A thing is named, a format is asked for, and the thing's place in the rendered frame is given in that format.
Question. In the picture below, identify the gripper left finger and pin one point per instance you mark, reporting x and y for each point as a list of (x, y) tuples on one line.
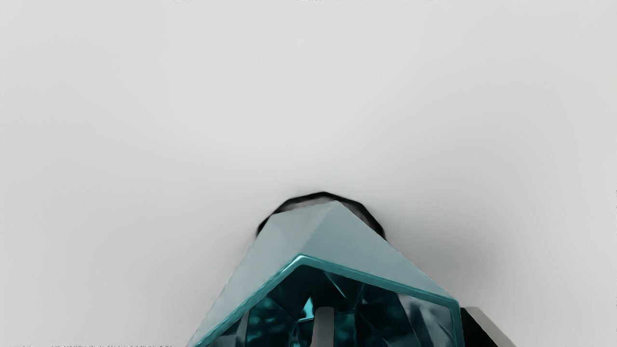
[(324, 330)]

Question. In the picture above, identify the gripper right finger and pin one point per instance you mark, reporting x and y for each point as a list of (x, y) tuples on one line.
[(482, 332)]

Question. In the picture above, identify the teal faceted mug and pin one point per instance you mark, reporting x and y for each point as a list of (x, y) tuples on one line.
[(332, 241)]

